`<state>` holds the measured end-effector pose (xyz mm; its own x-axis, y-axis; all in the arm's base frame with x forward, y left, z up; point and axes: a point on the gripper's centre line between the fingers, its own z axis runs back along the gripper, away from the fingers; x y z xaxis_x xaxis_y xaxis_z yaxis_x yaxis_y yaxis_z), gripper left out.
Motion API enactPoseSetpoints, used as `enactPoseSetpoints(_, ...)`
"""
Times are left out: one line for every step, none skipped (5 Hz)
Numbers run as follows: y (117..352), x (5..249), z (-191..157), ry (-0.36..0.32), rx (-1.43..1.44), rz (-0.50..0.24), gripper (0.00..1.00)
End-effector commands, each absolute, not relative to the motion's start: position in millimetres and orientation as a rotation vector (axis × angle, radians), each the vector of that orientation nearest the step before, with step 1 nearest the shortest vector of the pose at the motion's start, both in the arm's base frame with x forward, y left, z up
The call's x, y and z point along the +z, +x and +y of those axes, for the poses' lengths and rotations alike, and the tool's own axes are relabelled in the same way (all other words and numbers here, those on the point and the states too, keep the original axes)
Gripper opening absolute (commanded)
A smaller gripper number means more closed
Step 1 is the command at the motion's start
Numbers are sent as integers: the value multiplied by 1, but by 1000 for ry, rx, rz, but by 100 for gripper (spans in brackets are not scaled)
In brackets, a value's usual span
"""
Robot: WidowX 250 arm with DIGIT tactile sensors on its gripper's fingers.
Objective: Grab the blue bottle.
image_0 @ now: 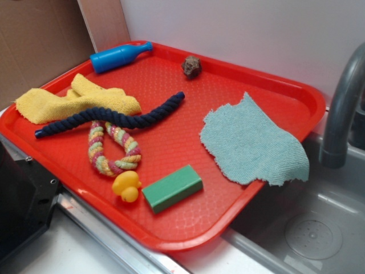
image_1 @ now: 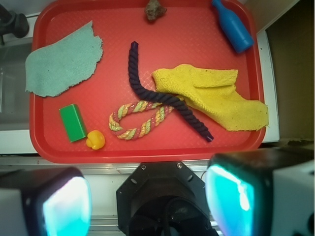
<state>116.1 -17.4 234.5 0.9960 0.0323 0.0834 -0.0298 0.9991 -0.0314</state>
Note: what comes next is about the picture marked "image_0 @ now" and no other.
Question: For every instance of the red plastic tray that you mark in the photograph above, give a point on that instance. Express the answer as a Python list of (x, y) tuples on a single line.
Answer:
[(171, 144)]

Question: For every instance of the brown rock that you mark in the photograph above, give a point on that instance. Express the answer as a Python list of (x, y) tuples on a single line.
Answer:
[(191, 67)]

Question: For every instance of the yellow rubber duck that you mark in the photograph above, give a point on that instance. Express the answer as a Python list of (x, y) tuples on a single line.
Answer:
[(126, 185)]

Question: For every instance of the brown cardboard panel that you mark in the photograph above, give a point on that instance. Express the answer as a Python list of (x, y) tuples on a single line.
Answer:
[(40, 40)]

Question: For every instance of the green rectangular block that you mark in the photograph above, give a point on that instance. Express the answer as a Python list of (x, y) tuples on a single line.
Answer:
[(172, 189)]

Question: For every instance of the grey sink basin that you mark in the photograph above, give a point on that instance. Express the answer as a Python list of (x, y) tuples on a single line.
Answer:
[(311, 227)]

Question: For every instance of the blue plastic bottle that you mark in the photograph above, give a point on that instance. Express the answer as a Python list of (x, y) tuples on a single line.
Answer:
[(118, 56)]

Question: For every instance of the light blue cloth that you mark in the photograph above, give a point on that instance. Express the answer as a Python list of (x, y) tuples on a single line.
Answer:
[(247, 145)]

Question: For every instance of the yellow cloth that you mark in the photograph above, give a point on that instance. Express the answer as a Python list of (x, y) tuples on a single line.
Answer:
[(39, 106)]

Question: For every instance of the grey faucet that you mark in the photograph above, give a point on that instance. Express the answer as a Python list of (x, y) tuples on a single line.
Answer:
[(345, 120)]

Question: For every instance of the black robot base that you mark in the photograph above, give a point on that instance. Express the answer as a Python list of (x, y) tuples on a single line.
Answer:
[(28, 196)]

